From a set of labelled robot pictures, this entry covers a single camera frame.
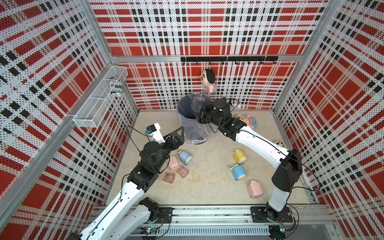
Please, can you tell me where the green circuit board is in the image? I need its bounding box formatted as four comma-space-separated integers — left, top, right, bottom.
269, 224, 286, 240
140, 227, 158, 235

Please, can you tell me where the right green circuit board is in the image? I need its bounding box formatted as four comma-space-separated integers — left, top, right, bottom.
269, 224, 286, 240

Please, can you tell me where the grey bin with plastic liner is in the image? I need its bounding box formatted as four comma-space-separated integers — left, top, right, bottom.
177, 93, 213, 145

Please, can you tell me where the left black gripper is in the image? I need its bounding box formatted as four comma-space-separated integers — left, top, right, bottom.
152, 126, 184, 172

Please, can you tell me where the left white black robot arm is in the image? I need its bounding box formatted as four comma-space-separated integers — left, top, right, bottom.
68, 124, 185, 240

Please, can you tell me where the blue sharpener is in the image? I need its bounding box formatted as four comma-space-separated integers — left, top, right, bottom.
228, 165, 246, 181
178, 150, 192, 166

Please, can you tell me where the hanging cartoon boy doll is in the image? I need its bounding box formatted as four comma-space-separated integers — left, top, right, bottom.
200, 69, 217, 94

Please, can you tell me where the blue sharpener middle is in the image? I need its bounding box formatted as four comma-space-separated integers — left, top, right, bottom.
228, 165, 246, 181

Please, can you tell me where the black wall hook rail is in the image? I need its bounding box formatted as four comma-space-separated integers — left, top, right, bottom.
180, 56, 279, 63

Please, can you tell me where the yellow pencil sharpener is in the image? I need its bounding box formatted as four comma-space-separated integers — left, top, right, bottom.
233, 149, 247, 165

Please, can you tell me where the black white can in basket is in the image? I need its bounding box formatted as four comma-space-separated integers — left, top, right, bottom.
110, 77, 123, 98

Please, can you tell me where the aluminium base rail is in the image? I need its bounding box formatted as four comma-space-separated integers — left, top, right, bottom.
86, 205, 340, 238

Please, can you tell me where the left green circuit board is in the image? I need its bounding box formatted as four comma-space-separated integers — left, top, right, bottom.
140, 227, 158, 235

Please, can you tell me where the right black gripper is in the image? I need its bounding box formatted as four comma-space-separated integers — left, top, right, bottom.
194, 100, 224, 128

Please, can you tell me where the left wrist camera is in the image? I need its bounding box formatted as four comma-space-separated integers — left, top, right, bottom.
145, 123, 165, 144

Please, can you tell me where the pink sharpener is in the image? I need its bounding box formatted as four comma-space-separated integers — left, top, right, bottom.
169, 156, 180, 171
247, 180, 264, 199

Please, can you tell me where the lying cartoon boy doll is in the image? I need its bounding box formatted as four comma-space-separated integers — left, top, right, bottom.
236, 115, 258, 130

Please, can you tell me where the white wire wall basket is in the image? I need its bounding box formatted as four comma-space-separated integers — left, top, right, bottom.
74, 66, 128, 128

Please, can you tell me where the translucent pink sharpener tray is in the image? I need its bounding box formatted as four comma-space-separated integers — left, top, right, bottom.
163, 172, 176, 184

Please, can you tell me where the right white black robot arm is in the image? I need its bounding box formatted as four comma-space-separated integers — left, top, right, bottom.
193, 98, 303, 222

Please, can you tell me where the blue sharpener front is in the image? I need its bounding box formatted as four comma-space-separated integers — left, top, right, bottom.
178, 150, 192, 166

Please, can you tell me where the cream panda face ball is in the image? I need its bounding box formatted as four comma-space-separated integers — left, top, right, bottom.
273, 140, 285, 148

